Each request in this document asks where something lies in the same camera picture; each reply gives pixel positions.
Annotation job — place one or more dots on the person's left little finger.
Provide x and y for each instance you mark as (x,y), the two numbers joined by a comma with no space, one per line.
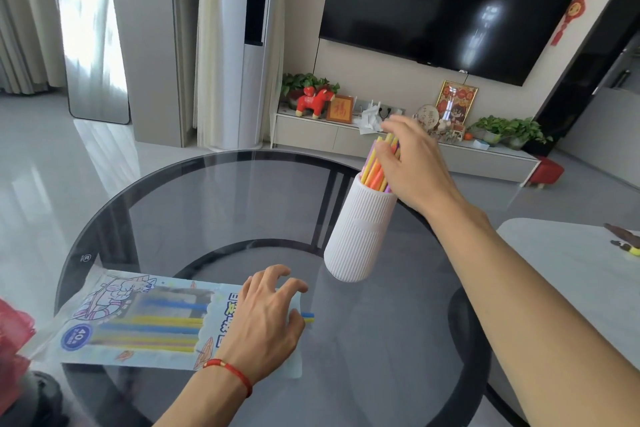
(248,291)

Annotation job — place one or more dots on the white ribbed cup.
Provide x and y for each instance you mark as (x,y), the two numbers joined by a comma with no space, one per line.
(357,231)

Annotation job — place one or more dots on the crumpled white paper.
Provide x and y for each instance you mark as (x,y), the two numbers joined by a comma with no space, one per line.
(370,121)

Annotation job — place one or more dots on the person's left middle finger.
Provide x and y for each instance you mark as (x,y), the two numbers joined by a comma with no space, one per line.
(280,276)

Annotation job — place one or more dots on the printed plastic straw packet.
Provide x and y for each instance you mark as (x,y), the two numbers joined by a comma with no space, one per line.
(150,321)

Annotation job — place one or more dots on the person's right hand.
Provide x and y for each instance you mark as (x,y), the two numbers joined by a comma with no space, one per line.
(425,171)

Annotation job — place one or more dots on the bunch of colourful straws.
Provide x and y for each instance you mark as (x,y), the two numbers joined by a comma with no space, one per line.
(375,169)

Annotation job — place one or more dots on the cream curtain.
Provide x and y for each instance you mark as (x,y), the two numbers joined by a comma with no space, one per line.
(207,41)

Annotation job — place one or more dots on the person's right thumb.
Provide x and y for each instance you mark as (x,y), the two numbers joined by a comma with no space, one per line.
(385,159)

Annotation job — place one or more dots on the red stool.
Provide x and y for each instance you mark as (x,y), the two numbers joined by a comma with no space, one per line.
(546,171)

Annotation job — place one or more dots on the small red framed picture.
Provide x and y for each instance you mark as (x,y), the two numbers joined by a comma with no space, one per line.
(340,109)

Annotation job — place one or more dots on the white standing air conditioner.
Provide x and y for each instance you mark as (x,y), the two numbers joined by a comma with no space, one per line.
(250,41)

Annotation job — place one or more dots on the person's left hand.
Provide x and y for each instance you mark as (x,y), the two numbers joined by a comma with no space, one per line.
(262,326)

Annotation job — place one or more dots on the white marble side table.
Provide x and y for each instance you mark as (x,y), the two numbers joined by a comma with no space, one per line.
(565,266)

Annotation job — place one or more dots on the red plastic bag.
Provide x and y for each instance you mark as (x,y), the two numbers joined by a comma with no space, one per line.
(12,336)

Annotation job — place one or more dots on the small green potted plant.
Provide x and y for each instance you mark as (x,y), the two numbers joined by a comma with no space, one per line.
(300,82)

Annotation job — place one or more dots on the white power strip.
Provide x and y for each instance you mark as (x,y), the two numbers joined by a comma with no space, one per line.
(382,107)

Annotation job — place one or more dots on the beige window curtain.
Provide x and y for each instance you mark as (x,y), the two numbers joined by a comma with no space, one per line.
(25,16)

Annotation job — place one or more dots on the person's left forearm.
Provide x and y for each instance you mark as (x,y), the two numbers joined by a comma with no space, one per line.
(205,399)

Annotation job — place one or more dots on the red horse toy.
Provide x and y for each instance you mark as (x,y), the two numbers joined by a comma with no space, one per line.
(315,101)

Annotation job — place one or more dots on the person's right forearm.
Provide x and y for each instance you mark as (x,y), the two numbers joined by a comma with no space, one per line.
(530,321)

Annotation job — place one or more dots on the gold framed picture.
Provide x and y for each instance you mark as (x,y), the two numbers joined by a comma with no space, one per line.
(456,101)

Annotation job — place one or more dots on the black table frame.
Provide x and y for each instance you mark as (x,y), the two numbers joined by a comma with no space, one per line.
(320,221)

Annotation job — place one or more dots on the person's left thumb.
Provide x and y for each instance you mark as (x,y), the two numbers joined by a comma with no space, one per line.
(297,327)

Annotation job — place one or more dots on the round decorative plate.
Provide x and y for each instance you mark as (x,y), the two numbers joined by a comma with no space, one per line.
(428,116)

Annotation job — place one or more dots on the white television cabinet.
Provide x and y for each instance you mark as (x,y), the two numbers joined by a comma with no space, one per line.
(330,136)

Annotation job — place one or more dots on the large green potted plant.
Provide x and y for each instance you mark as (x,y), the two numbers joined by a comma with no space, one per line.
(510,130)

